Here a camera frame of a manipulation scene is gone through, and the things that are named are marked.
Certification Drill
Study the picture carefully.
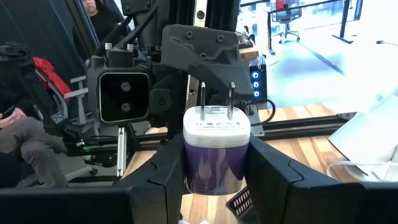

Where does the grey chair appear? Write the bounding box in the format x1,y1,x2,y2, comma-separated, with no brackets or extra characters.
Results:
34,67,100,184

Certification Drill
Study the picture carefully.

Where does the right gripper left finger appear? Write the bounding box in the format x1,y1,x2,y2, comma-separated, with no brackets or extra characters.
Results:
133,133,187,224

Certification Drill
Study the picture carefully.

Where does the purple and white charger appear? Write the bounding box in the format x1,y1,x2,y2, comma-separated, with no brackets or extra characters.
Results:
182,82,252,196

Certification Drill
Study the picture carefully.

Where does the black standing desk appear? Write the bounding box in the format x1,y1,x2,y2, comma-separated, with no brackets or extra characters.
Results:
266,0,364,55

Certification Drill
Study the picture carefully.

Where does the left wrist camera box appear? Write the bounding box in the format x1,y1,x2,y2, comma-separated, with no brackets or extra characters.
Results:
86,67,152,126

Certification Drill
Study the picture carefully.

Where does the red jacket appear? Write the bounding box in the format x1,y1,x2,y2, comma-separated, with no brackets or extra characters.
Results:
32,56,73,98

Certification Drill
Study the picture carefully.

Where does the white round disc base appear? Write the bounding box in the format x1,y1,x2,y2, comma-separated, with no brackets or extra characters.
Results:
343,164,398,183

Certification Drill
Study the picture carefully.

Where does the person's hand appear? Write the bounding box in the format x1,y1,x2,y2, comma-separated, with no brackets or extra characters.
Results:
0,107,29,130

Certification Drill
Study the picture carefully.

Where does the computer tower with blue lights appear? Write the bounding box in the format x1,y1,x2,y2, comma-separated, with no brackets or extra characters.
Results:
248,54,268,100

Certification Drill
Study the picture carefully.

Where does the white cylindrical projector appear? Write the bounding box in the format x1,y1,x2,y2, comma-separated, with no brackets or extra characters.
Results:
328,88,398,166

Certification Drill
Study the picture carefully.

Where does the black office chair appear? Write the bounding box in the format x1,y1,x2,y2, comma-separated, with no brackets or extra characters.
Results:
270,0,304,44

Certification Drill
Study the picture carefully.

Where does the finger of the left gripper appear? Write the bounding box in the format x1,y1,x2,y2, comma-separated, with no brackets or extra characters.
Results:
160,24,254,98

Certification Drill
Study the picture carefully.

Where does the black plastic basket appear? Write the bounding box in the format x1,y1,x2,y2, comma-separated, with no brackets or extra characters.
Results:
226,185,261,224

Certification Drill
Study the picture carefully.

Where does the black phone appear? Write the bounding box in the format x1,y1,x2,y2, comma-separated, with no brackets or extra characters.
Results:
0,105,16,121

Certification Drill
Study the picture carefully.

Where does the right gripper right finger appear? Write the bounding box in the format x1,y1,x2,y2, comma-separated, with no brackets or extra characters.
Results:
248,136,363,224

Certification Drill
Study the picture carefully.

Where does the person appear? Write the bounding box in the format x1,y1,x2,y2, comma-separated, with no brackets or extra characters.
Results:
72,0,133,68
0,102,71,189

